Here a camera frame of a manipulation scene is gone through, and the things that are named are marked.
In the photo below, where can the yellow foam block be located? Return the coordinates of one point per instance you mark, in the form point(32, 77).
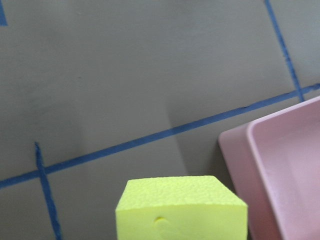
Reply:
point(180, 208)

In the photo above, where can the pink plastic bin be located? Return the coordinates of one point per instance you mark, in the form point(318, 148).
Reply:
point(274, 164)

